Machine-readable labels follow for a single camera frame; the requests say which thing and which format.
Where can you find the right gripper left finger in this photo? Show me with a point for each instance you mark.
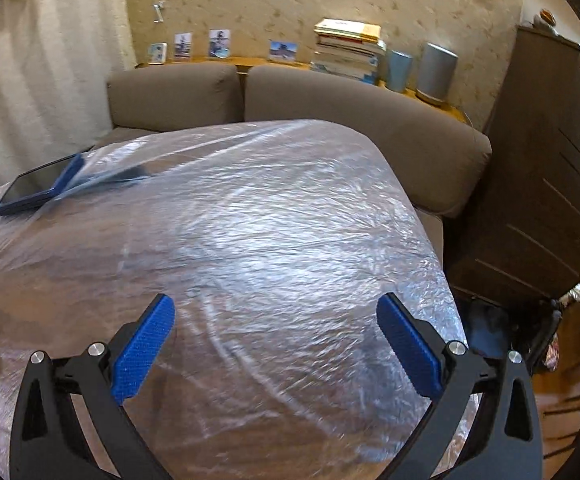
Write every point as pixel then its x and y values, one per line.
pixel 47 440

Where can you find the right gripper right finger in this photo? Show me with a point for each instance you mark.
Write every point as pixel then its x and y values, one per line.
pixel 504 440

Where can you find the dark wooden cabinet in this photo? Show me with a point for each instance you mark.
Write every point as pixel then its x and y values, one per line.
pixel 519 236

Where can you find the dark blue smartphone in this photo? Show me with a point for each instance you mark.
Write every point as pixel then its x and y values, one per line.
pixel 37 187

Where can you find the brown sofa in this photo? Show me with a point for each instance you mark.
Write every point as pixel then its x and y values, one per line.
pixel 437 158

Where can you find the clear plastic table cover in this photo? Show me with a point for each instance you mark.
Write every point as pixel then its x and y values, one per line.
pixel 275 240

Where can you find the large grey speaker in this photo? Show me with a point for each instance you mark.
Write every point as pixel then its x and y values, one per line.
pixel 435 74

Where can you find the beige curtain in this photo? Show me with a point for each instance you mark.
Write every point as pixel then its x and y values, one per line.
pixel 55 59

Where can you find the small blue-grey speaker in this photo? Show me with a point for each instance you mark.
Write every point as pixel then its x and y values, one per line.
pixel 398 70

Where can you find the stack of books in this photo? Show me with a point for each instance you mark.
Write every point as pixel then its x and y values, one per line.
pixel 349 49

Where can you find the photo frame far left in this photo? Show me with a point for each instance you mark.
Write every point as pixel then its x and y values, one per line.
pixel 157 53

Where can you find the landscape photo frame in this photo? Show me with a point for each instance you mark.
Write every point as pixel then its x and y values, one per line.
pixel 282 51

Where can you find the silver wall hook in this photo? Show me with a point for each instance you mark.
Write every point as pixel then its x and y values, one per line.
pixel 158 8

